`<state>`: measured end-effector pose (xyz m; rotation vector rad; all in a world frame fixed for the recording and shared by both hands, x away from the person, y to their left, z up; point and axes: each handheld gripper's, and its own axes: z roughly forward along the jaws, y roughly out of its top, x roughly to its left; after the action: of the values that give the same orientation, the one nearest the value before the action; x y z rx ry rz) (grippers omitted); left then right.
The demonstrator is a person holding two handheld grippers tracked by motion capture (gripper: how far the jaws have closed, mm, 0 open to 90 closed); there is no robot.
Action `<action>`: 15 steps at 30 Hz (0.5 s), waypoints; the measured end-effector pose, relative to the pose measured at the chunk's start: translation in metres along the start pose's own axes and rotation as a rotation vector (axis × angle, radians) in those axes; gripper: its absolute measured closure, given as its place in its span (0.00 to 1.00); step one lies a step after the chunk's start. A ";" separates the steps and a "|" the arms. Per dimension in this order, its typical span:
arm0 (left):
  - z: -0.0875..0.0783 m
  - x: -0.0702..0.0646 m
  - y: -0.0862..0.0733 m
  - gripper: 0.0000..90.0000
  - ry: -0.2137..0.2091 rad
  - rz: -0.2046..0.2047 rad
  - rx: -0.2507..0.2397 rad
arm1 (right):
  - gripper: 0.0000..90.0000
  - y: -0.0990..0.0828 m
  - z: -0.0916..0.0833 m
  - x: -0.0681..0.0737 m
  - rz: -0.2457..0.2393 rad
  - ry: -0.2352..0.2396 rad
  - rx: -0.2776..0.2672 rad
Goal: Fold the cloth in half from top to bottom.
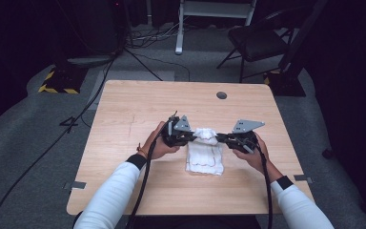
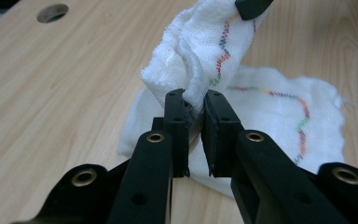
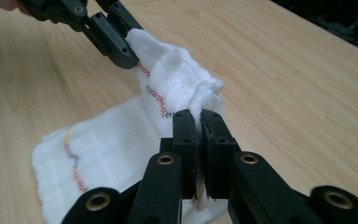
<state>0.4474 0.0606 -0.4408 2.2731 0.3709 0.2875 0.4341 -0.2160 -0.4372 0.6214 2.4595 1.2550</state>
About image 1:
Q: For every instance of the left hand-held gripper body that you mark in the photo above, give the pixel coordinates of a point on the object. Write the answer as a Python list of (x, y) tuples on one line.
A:
[(178, 132)]

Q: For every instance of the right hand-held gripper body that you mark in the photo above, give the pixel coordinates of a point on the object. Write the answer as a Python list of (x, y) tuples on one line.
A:
[(243, 135)]

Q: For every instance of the white towel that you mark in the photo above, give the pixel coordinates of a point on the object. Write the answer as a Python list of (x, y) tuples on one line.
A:
[(205, 156)]

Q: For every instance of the person's left hand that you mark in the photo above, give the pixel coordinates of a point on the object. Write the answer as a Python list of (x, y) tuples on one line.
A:
[(158, 147)]

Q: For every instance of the person's right hand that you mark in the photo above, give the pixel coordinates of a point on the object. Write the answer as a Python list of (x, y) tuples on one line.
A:
[(257, 160)]

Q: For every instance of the dark round table grommet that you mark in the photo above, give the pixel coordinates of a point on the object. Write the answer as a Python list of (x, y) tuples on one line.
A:
[(221, 95)]

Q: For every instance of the yellow black striped stand base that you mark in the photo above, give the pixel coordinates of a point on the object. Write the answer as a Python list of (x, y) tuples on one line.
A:
[(286, 85), (62, 83)]

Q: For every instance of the grey tape strip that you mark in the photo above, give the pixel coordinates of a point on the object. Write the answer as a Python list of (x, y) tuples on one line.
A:
[(303, 178), (76, 184)]

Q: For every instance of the person's dark lap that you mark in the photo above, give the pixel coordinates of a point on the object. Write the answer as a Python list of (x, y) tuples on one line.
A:
[(197, 222)]

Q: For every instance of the black folding chair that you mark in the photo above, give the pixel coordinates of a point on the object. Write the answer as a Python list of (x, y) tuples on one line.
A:
[(255, 41)]

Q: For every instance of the grey round stand base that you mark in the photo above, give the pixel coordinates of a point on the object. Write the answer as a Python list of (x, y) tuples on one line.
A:
[(90, 60)]

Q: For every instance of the white metal stand frame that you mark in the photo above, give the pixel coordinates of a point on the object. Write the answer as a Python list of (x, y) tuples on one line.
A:
[(180, 28)]

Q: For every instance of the black slanted stand post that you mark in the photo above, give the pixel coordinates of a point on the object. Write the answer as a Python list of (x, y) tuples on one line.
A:
[(301, 35)]

